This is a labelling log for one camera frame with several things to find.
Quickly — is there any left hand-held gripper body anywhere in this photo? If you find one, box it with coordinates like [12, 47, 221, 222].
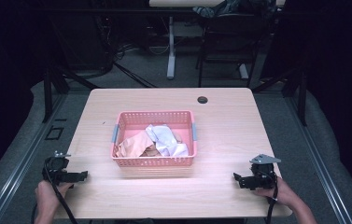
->
[41, 150, 72, 187]

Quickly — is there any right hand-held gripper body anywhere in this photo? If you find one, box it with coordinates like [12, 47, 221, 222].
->
[248, 153, 282, 190]

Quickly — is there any tan cloth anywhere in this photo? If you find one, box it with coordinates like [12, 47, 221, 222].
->
[115, 129, 157, 159]

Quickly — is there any pink plastic basket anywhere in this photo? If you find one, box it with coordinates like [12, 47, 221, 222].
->
[110, 109, 198, 169]

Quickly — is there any white cloth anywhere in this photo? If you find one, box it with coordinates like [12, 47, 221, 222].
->
[145, 123, 190, 158]

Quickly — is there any person's right hand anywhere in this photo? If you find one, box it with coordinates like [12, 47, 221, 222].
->
[253, 176, 300, 208]

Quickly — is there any person's left hand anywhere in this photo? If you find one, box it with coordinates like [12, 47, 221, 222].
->
[35, 180, 75, 215]

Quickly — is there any black chair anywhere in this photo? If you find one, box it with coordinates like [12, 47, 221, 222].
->
[194, 11, 262, 89]

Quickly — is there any white desk with legs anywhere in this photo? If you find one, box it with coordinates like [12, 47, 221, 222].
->
[148, 0, 287, 80]

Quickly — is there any grey cloth on chair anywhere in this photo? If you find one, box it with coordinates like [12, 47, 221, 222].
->
[191, 0, 278, 21]

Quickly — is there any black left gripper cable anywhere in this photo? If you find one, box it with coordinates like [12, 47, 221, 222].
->
[42, 166, 79, 224]

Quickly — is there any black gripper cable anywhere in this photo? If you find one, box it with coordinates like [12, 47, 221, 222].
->
[42, 166, 79, 224]
[264, 174, 280, 224]

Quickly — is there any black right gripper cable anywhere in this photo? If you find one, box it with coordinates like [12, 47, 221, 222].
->
[264, 174, 280, 224]

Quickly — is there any aluminium floor rail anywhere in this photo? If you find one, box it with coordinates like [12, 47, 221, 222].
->
[0, 92, 69, 224]
[285, 95, 352, 224]

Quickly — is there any black metal frame stand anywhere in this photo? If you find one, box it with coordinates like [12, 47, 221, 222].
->
[40, 63, 101, 124]
[251, 65, 309, 127]

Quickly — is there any bundle of floor cables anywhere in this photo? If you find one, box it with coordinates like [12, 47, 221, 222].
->
[113, 41, 172, 62]

